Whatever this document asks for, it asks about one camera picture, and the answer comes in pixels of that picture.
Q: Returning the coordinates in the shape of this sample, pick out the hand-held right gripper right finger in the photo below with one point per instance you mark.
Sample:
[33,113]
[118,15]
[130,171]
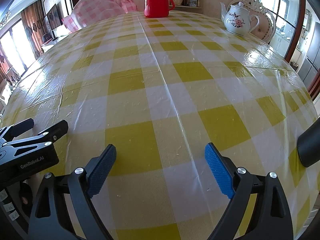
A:
[220,172]

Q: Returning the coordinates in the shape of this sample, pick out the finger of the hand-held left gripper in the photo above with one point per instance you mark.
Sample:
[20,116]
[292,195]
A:
[20,127]
[50,132]

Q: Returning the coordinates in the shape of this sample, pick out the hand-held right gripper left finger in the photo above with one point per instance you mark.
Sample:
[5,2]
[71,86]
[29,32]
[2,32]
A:
[102,171]

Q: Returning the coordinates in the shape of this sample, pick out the black cylinder object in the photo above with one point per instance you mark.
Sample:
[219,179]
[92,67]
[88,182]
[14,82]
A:
[310,147]

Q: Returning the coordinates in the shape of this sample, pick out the white tv cabinet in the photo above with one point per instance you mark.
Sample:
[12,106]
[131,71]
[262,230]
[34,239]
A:
[56,38]

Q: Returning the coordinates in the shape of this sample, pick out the brown curtain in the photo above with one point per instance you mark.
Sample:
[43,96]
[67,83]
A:
[32,22]

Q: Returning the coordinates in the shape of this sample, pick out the yellow checkered tablecloth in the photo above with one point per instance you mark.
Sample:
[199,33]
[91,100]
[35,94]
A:
[160,80]

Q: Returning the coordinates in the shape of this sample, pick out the pink checkered cloth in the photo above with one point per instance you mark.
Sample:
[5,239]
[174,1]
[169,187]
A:
[100,7]

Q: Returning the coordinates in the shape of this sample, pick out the grey refrigerator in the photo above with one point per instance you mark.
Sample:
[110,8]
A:
[310,70]

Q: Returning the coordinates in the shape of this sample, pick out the white ornate chair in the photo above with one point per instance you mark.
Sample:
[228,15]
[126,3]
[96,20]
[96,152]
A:
[265,26]

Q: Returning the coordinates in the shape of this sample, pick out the white floral teapot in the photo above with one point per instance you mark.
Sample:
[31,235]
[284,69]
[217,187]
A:
[236,20]

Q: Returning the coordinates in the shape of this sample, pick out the glass partition door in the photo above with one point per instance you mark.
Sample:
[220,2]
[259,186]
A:
[282,17]

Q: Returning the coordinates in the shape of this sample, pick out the wall television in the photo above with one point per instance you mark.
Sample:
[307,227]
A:
[53,16]

